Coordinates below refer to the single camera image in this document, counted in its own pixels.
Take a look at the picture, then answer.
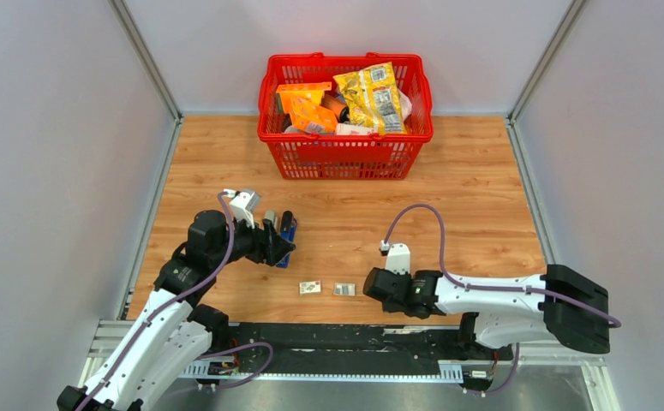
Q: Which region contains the orange carton box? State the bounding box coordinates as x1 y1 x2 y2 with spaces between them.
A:
275 81 332 114

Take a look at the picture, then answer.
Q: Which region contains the orange snack packet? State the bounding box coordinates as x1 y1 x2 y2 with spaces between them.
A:
290 105 338 134

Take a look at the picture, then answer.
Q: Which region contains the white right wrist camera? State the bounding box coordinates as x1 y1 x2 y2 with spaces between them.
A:
380 241 411 275

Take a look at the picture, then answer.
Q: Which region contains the yellow snack bag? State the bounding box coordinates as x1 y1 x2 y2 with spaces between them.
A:
333 62 407 135

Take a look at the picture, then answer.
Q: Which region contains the grey and white stapler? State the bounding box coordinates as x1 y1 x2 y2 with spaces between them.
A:
264 210 278 227

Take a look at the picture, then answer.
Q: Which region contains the blue and black stapler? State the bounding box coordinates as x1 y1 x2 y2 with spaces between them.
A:
276 210 297 269

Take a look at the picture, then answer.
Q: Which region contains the white staple box tray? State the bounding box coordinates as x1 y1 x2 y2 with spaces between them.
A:
333 283 356 297

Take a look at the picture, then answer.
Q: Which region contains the aluminium frame rail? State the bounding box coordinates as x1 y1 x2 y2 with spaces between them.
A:
109 0 184 123

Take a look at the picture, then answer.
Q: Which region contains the white slotted cable duct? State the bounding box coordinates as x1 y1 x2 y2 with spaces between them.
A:
179 359 464 384

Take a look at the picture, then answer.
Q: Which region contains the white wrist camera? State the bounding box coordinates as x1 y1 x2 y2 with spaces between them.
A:
380 241 411 275
224 188 261 229

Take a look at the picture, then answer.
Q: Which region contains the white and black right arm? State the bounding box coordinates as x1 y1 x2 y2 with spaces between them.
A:
362 265 617 359

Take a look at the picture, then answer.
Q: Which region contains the red plastic shopping basket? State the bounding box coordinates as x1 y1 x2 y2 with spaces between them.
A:
257 52 434 180

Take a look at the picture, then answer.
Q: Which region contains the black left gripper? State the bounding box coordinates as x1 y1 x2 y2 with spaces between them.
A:
210 210 296 269

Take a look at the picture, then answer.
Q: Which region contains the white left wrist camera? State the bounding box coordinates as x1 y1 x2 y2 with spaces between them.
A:
224 188 261 229

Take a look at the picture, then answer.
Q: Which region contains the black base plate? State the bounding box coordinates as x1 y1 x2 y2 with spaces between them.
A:
209 323 511 370

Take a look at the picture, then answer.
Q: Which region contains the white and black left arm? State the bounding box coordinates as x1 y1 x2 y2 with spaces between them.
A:
57 210 296 410

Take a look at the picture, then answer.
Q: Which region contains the white staple box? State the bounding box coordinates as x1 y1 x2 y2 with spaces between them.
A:
299 280 322 295

